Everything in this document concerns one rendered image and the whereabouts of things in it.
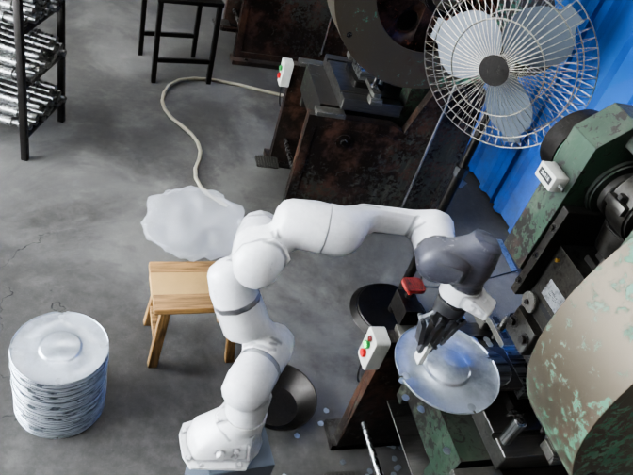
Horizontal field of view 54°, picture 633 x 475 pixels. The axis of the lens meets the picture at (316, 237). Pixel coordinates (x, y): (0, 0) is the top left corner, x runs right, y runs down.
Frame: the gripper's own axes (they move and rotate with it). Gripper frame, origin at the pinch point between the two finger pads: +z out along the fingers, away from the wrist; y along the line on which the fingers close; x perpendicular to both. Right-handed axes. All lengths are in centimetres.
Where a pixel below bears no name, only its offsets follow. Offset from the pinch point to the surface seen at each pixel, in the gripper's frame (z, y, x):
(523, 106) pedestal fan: -37, -46, -70
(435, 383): 7.2, -5.1, 4.4
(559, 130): -52, -27, -28
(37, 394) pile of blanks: 63, 94, -32
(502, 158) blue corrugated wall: 56, -146, -189
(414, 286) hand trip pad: 9.3, -12.9, -32.4
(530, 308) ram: -14.1, -26.4, -3.0
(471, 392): 6.7, -14.1, 7.8
